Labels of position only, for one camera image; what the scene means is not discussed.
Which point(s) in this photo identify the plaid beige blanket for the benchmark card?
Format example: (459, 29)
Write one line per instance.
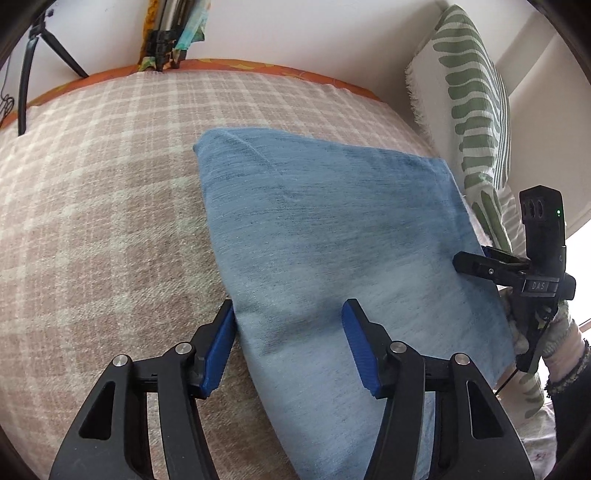
(92, 207)

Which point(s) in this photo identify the orange bed cover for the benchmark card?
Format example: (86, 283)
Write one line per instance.
(258, 66)

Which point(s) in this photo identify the black tripod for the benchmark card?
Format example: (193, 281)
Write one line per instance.
(25, 83)

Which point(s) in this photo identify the white fringed cushion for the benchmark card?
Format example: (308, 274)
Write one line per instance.
(429, 83)

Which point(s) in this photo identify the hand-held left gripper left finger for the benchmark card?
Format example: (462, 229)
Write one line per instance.
(219, 350)

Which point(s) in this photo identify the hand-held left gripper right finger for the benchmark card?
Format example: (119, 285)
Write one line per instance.
(362, 355)

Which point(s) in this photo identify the person's right hand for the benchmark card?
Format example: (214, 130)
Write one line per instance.
(561, 327)

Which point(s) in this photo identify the blue denim pants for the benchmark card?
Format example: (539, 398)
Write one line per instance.
(323, 221)

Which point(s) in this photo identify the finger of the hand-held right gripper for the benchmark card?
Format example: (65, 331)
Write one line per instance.
(485, 268)
(503, 255)

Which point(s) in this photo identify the person's right forearm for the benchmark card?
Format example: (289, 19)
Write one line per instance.
(572, 415)

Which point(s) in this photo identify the green leaf patterned pillow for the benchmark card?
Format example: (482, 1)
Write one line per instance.
(475, 92)

